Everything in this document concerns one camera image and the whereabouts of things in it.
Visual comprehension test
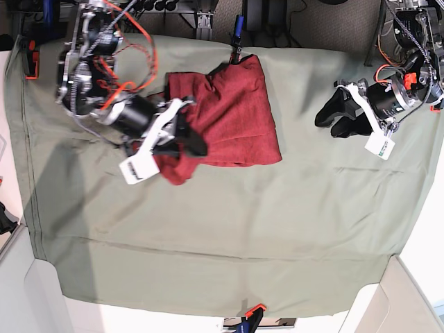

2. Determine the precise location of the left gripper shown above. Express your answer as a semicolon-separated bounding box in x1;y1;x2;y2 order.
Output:
314;79;398;138

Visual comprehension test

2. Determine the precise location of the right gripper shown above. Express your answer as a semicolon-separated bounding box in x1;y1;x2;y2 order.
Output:
133;96;207;160

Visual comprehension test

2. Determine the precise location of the red T-shirt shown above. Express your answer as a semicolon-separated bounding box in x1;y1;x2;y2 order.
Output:
155;55;282;185

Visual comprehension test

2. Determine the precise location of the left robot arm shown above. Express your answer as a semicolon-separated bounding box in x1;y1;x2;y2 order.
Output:
314;1;443;138

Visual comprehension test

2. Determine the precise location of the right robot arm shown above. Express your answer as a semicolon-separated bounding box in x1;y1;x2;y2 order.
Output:
55;1;207;158

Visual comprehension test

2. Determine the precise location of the orange right table clamp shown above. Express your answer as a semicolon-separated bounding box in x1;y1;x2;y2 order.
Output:
430;102;443;113

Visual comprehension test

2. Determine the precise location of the orange table clamp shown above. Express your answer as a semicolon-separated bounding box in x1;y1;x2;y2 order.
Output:
24;40;40;80
430;102;443;113

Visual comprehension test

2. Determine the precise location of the green table cloth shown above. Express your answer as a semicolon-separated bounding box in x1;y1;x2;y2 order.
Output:
5;42;443;317

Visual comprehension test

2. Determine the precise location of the black power adapter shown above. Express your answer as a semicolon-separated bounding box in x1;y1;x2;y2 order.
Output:
243;0;287;32

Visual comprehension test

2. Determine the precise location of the orange black rear clamp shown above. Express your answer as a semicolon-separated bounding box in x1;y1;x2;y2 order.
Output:
230;15;244;65

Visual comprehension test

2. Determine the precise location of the orange black clamp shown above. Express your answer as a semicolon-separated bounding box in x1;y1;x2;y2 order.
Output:
234;303;267;333
230;15;244;65

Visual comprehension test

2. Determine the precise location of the white power strip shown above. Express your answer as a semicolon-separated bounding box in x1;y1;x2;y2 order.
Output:
130;0;180;14

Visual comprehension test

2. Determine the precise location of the orange left table clamp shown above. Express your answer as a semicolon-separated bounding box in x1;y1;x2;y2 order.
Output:
24;40;40;80

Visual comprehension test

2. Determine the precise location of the orange black front clamp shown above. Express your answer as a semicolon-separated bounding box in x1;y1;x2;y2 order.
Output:
234;303;267;333

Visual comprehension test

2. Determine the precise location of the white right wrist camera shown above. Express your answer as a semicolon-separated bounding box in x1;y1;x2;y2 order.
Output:
119;153;160;185

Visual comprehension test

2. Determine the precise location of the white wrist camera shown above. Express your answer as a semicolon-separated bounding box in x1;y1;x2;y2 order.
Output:
364;132;395;160
119;153;160;185

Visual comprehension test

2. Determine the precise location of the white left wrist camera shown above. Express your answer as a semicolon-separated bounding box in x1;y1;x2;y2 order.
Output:
364;132;395;160

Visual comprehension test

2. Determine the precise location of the aluminium frame post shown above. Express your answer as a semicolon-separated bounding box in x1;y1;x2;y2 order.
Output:
195;0;219;41

